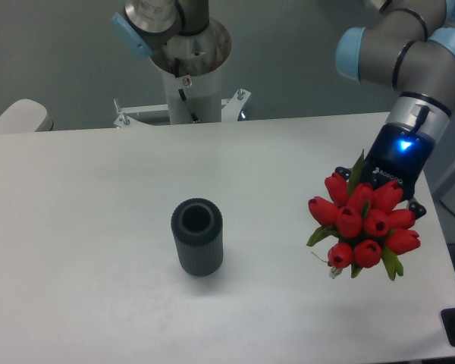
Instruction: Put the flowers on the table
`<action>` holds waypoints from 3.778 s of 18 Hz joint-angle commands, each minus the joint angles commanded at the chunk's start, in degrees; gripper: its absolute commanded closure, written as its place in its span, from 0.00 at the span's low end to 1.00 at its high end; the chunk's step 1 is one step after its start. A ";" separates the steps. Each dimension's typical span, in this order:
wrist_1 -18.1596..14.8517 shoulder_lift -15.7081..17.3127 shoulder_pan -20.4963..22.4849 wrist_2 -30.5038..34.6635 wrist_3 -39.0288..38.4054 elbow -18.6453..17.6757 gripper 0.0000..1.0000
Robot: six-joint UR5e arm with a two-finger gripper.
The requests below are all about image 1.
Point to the dark grey ribbed vase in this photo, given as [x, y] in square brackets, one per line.
[197, 228]

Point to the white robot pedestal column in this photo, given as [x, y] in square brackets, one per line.
[191, 70]

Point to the red tulip bouquet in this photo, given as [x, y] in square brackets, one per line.
[369, 227]

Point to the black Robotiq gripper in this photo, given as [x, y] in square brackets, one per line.
[396, 155]

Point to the white pedestal base frame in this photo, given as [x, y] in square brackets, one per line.
[232, 109]

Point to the beige chair back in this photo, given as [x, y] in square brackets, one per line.
[25, 116]

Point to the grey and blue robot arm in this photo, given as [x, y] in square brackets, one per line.
[410, 50]

